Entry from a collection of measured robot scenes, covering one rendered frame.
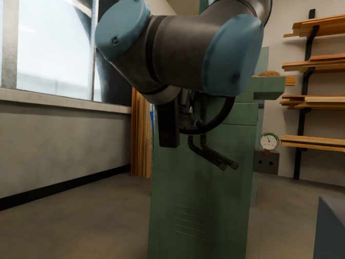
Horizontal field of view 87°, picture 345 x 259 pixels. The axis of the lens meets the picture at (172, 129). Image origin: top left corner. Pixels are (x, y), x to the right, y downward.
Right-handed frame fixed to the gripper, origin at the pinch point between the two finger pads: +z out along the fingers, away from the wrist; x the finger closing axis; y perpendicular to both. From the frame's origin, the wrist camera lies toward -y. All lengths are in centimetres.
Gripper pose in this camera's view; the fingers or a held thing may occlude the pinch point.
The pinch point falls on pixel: (185, 128)
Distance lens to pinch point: 56.2
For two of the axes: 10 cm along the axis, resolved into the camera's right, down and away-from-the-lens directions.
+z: 3.3, 3.3, 8.9
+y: 1.9, -9.4, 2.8
